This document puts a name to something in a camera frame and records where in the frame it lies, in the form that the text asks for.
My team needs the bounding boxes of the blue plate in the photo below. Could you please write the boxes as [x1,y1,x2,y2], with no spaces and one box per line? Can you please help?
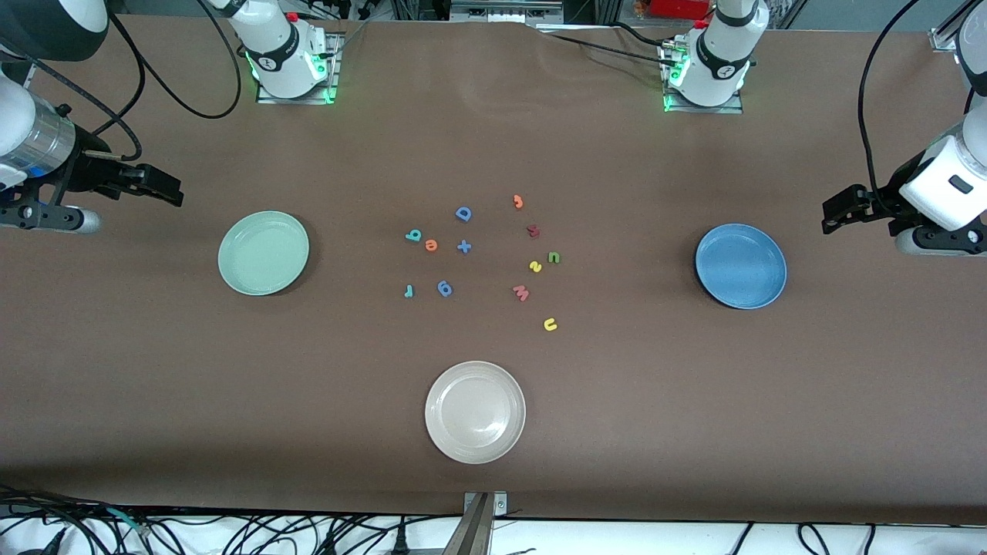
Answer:
[695,223,788,311]

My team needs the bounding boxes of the pale green plate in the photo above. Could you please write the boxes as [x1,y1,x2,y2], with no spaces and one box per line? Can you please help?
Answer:
[217,210,310,297]

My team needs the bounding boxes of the red box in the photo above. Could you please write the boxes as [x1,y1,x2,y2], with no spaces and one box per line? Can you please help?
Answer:
[648,0,714,20]

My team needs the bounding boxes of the brown table cover mat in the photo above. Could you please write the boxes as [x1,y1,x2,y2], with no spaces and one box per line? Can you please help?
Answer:
[0,14,987,525]

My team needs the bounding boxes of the beige plate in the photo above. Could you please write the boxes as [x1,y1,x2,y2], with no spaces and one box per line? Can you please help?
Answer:
[424,361,527,465]

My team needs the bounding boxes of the aluminium extrusion bar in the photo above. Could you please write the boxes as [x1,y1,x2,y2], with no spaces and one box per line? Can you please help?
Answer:
[443,491,510,555]

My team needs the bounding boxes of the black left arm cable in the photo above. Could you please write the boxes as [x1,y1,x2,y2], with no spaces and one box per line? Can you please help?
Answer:
[857,0,926,213]

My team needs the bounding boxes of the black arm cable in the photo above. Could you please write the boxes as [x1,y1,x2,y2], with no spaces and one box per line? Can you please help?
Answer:
[857,0,926,213]
[15,0,244,163]

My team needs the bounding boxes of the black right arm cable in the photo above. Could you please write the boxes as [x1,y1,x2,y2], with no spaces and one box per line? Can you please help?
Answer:
[15,0,244,163]

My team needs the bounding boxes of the aluminium frame rail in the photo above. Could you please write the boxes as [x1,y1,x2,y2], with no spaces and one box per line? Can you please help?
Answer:
[929,0,987,53]

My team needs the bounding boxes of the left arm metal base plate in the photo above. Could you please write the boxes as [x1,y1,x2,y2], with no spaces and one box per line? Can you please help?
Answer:
[663,39,745,115]

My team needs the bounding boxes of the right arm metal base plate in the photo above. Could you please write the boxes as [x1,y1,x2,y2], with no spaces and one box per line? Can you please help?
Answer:
[257,32,341,105]

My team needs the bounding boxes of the black cable across table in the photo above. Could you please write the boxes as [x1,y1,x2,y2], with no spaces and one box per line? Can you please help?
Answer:
[540,23,672,66]

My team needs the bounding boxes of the teal cable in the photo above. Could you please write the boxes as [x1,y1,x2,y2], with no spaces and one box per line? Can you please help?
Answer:
[106,506,151,537]

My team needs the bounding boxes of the tangled black cables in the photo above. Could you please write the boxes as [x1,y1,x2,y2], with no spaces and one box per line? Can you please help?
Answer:
[0,484,463,555]

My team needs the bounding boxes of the grey metal frame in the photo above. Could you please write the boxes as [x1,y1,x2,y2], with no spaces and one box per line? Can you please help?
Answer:
[450,0,565,24]

